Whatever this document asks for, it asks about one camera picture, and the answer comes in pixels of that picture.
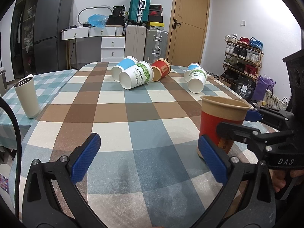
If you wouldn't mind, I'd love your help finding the red paper cup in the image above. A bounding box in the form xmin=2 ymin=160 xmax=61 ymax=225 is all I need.
xmin=196 ymin=95 xmax=252 ymax=159
xmin=151 ymin=58 xmax=171 ymax=82

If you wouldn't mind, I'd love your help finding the white green paper cup right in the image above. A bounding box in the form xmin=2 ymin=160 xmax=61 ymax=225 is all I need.
xmin=188 ymin=68 xmax=208 ymax=94

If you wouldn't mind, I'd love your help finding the white green paper cup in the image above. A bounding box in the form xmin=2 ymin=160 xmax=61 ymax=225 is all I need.
xmin=188 ymin=68 xmax=208 ymax=94
xmin=119 ymin=61 xmax=154 ymax=89

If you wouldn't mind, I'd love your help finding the white blue paper cup right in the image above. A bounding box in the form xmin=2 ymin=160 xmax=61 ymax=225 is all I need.
xmin=184 ymin=63 xmax=202 ymax=82

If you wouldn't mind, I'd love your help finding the white blue paper cup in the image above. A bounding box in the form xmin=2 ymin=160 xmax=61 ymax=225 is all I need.
xmin=111 ymin=56 xmax=138 ymax=82
xmin=184 ymin=63 xmax=202 ymax=82

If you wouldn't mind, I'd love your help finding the white green paper cup left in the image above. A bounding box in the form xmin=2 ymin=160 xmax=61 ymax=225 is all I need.
xmin=119 ymin=61 xmax=154 ymax=89

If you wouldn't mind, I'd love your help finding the white blue paper cup left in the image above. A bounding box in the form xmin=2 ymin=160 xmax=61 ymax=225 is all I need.
xmin=111 ymin=56 xmax=138 ymax=82

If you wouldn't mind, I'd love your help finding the person's right hand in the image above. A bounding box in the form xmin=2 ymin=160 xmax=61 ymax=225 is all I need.
xmin=272 ymin=170 xmax=304 ymax=192

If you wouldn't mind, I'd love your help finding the woven basket bag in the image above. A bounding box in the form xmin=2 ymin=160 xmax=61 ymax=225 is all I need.
xmin=263 ymin=85 xmax=288 ymax=111

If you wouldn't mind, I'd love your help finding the purple bag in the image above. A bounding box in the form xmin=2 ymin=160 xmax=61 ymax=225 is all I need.
xmin=251 ymin=75 xmax=276 ymax=101

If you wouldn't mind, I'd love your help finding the pile of shoes on floor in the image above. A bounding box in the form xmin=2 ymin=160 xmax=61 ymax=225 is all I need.
xmin=207 ymin=72 xmax=226 ymax=83

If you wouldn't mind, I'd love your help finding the shoe rack with shoes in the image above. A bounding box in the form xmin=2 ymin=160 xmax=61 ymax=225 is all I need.
xmin=222 ymin=33 xmax=264 ymax=83

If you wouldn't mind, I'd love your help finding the checkered tablecloth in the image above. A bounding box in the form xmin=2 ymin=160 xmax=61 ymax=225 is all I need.
xmin=0 ymin=61 xmax=278 ymax=228

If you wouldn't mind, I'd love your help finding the silver aluminium suitcase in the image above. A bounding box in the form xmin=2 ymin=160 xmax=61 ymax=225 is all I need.
xmin=144 ymin=29 xmax=168 ymax=64

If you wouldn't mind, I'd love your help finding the beige steel tumbler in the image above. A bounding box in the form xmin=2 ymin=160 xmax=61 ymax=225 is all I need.
xmin=14 ymin=79 xmax=40 ymax=119

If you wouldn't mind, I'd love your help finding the wooden door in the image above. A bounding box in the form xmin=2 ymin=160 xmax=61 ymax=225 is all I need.
xmin=167 ymin=0 xmax=210 ymax=67

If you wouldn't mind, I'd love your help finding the stack of shoe boxes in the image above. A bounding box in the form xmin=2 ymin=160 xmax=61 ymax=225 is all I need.
xmin=148 ymin=4 xmax=165 ymax=30

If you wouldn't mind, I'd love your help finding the beige suitcase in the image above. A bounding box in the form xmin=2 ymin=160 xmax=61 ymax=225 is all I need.
xmin=124 ymin=25 xmax=147 ymax=61

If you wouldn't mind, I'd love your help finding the white drawer desk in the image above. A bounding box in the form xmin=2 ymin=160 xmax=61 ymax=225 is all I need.
xmin=61 ymin=26 xmax=125 ymax=63

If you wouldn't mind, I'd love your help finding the teal suitcase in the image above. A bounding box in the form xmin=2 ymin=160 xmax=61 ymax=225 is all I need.
xmin=128 ymin=0 xmax=150 ymax=26

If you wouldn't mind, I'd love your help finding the black bag on desk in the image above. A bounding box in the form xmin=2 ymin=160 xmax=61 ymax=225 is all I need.
xmin=106 ymin=6 xmax=125 ymax=26

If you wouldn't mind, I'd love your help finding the blue plastic bag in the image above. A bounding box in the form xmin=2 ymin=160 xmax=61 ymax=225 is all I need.
xmin=88 ymin=14 xmax=109 ymax=28

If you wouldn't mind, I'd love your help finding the dark glass cabinet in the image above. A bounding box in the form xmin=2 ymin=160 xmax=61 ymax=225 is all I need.
xmin=10 ymin=0 xmax=38 ymax=79

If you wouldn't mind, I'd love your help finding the black refrigerator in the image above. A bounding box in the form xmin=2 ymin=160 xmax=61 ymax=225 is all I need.
xmin=33 ymin=0 xmax=73 ymax=74

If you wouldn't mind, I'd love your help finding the black cable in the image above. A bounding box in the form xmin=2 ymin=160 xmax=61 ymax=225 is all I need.
xmin=0 ymin=96 xmax=23 ymax=219

